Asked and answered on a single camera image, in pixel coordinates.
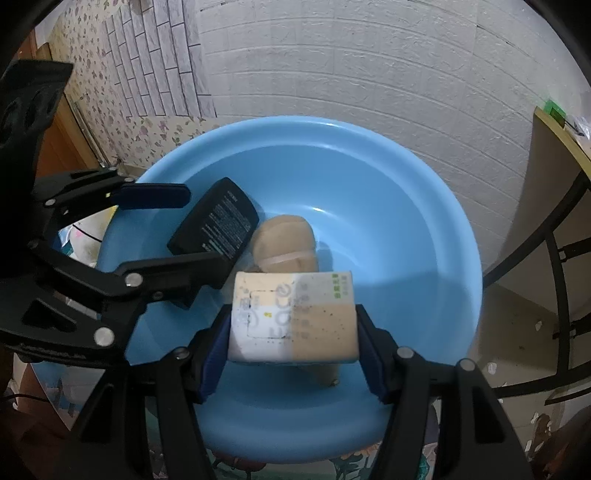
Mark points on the black pouch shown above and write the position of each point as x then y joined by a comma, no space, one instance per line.
217,221

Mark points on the white and tan tissue pack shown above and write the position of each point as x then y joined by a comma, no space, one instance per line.
286,323

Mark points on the blue plastic basin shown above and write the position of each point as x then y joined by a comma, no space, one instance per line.
392,230

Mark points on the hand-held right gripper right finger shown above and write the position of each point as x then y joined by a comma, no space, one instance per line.
370,360

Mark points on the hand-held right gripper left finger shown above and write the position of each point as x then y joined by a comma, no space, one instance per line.
213,357

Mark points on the wooden side shelf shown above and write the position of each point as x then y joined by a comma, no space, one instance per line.
554,152

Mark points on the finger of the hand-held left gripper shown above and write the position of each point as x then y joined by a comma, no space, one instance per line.
154,196
175,274

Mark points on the wooden door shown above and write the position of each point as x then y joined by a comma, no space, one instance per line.
60,138

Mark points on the tan rounded object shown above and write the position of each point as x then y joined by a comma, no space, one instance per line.
281,240

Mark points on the small green item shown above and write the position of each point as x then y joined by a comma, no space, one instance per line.
555,109

